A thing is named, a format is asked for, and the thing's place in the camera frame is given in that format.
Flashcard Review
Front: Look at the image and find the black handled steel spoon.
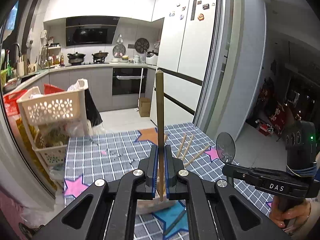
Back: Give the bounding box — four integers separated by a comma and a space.
163, 208, 187, 236
216, 132, 235, 174

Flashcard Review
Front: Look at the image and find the wooden chopstick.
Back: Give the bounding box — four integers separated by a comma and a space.
184, 145, 210, 167
176, 134, 187, 158
182, 134, 194, 161
156, 70, 164, 202

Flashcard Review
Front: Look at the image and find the person's right hand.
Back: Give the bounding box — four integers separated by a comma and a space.
269, 196, 319, 239

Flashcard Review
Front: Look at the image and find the beige plastic utensil holder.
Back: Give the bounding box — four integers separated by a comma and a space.
136, 176, 177, 215

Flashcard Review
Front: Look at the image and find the blue checkered tablecloth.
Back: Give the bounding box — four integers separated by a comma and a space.
63, 122, 275, 240

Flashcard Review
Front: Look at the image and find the small cardboard box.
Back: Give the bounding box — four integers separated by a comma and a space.
138, 97, 151, 118

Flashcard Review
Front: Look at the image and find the black built-in oven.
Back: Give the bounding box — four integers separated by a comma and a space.
112, 68, 148, 95

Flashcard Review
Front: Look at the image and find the beige perforated storage rack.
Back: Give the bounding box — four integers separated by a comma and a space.
17, 79, 92, 174

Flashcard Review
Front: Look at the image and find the black pot on stove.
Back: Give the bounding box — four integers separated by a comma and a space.
92, 51, 108, 63

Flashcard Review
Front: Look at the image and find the black wok on stove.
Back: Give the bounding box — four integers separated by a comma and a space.
67, 52, 86, 64

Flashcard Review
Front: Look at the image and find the white refrigerator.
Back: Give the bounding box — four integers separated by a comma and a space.
157, 0, 217, 126

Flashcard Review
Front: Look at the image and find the red plastic basket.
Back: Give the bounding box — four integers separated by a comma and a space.
3, 83, 66, 118

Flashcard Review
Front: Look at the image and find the black range hood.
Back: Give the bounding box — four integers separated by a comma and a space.
66, 16, 119, 47

